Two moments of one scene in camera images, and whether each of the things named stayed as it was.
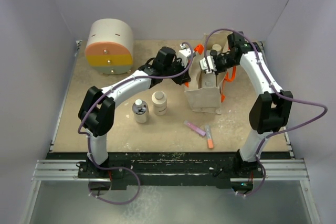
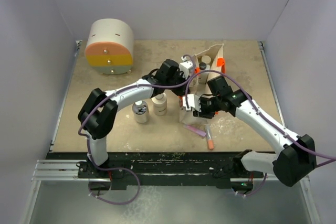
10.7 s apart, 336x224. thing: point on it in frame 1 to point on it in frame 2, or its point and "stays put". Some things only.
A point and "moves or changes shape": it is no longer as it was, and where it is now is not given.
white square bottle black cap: [213, 52] to [203, 66]
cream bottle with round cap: [159, 99] stays put
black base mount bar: [153, 169] stays put
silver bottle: [139, 108] stays put
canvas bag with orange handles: [207, 90] moves or changes shape
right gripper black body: [223, 63] to [209, 107]
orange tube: [210, 140] stays put
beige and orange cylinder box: [109, 47] stays put
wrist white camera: [203, 65] to [193, 102]
